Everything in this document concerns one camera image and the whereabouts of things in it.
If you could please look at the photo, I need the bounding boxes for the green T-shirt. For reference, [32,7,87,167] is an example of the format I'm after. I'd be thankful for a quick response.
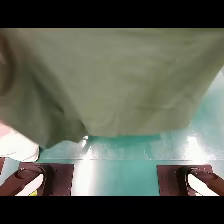
[0,28,224,150]

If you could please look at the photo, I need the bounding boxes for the white garment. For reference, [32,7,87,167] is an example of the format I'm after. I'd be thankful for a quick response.
[0,123,41,163]

